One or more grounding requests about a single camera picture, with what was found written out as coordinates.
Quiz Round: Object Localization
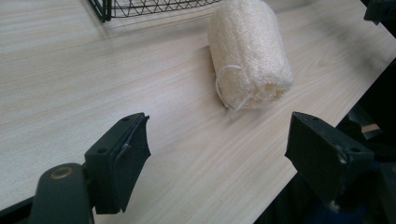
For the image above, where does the cream loofah sponge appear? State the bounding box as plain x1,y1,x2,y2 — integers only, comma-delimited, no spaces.
206,0,295,112

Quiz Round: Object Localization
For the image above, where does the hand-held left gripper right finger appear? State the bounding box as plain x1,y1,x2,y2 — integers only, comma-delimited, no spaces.
284,111,375,206

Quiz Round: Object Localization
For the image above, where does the black wire basket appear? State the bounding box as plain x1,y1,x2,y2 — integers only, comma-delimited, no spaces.
88,0,222,23

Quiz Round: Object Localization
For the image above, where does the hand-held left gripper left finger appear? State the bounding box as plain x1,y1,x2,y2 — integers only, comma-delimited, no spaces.
84,112,152,216

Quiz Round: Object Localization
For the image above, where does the dark object at table edge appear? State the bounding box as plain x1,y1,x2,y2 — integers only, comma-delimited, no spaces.
361,0,396,38

